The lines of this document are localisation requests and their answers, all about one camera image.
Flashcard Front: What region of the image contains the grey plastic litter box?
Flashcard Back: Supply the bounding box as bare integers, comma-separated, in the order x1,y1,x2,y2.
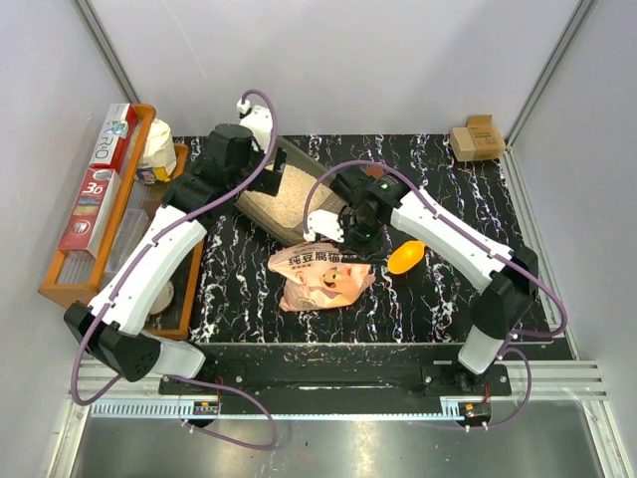
235,137,327,246

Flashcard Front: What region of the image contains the pink cat litter bag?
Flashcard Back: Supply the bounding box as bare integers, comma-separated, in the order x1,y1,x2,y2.
268,242,375,312

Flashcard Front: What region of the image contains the yellow plastic litter scoop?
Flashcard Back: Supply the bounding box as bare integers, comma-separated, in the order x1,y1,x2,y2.
387,240,426,275

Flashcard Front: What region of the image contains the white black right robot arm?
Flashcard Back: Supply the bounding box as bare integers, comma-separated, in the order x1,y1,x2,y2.
329,167,538,394

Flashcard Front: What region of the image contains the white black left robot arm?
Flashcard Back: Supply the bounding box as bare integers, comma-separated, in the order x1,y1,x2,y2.
64,122,285,394

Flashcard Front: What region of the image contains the red white toothpaste box upper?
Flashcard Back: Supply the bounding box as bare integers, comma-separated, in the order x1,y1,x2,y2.
89,104,138,172

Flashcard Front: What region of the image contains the red white toothpaste box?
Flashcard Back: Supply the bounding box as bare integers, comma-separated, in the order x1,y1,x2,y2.
89,104,138,172
58,167,120,258

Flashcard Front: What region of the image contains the brown cardboard box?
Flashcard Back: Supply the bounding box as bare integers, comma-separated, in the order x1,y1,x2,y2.
450,115,506,162

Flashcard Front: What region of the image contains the red white toothpaste box lower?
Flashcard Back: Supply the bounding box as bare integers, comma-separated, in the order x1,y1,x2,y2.
58,167,120,258

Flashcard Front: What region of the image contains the white paper flour bag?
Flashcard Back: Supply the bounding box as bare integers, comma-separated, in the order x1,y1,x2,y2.
135,119,177,184

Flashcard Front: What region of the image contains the clear plastic container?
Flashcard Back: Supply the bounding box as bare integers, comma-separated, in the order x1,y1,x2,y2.
105,209,149,282

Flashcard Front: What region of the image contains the white round cup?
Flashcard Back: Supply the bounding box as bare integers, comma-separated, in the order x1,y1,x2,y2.
148,280,174,316

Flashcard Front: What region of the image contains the orange wooden tray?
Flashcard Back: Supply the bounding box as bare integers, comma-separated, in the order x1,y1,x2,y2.
144,241,204,341

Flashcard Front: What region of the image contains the orange wooden rack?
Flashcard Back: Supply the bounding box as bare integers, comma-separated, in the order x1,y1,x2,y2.
38,103,190,315

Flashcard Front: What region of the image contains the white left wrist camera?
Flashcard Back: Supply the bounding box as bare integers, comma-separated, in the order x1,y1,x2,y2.
237,100,273,151

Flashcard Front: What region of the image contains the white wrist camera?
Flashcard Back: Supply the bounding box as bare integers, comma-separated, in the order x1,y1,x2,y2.
304,209,344,243
237,100,273,151

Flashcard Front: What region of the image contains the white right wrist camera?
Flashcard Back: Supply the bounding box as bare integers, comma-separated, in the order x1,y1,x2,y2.
304,209,344,243

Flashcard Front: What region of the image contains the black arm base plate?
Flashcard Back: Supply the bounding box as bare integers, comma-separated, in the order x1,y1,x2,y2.
157,342,513,399

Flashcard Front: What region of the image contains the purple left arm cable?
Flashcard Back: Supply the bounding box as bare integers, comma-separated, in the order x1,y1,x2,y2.
70,89,281,451

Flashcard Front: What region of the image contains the aluminium rail frame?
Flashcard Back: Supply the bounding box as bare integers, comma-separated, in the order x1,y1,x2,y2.
59,148,637,478

